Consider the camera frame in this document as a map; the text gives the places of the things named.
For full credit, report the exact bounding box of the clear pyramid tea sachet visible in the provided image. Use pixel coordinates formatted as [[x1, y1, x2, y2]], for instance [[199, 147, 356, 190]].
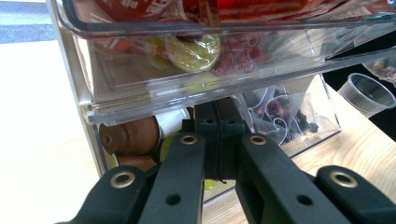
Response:
[[361, 49, 396, 89]]

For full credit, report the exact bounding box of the brown coffee capsule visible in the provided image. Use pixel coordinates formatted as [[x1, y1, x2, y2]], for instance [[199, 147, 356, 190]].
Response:
[[116, 153, 159, 173], [98, 115, 162, 157]]

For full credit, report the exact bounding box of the pile of red packets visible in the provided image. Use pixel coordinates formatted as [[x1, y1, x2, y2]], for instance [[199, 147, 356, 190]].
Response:
[[92, 0, 390, 23]]

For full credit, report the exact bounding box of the white coffee capsule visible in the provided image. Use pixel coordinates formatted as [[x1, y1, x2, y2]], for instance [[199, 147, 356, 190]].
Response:
[[154, 107, 192, 140]]

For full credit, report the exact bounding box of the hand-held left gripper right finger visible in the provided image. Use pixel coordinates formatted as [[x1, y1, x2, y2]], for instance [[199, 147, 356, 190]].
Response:
[[219, 98, 353, 224]]

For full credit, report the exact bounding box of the clear drawer organizer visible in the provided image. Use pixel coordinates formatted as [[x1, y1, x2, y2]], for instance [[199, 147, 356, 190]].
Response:
[[46, 0, 396, 203]]

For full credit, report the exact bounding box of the yellow-green coffee capsule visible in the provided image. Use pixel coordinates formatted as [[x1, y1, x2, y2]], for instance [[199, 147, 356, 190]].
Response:
[[163, 33, 222, 74]]

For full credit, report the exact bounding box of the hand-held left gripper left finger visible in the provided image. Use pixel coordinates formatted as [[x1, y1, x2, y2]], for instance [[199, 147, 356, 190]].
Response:
[[136, 100, 222, 224]]

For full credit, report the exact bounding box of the clear plastic cup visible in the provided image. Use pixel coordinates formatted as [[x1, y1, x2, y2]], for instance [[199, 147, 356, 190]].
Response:
[[336, 72, 396, 119]]

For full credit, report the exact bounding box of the pile of tea bags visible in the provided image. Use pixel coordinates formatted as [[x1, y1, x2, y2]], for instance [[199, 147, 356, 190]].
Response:
[[233, 76, 331, 147]]

